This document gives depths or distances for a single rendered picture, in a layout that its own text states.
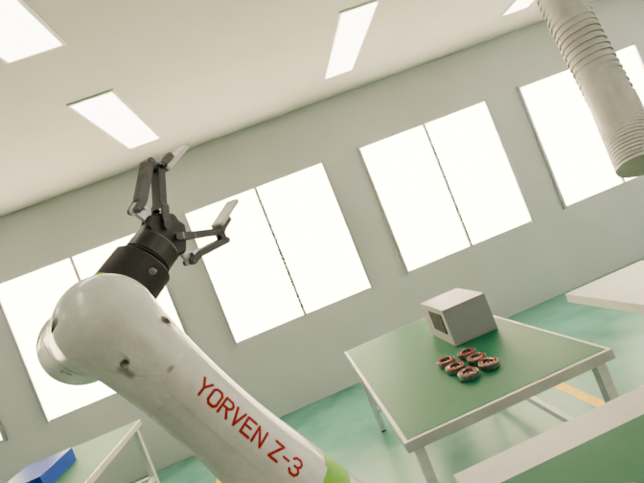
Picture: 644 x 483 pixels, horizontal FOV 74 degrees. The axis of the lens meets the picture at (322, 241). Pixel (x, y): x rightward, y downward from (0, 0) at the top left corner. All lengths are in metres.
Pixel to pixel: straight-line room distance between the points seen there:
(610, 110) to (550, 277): 4.23
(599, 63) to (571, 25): 0.20
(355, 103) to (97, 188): 3.17
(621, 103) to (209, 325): 4.38
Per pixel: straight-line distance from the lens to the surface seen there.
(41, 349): 0.64
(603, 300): 1.76
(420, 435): 2.19
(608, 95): 2.05
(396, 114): 5.54
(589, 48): 2.14
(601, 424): 1.97
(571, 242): 6.25
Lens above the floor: 1.75
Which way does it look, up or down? level
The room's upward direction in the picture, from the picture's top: 22 degrees counter-clockwise
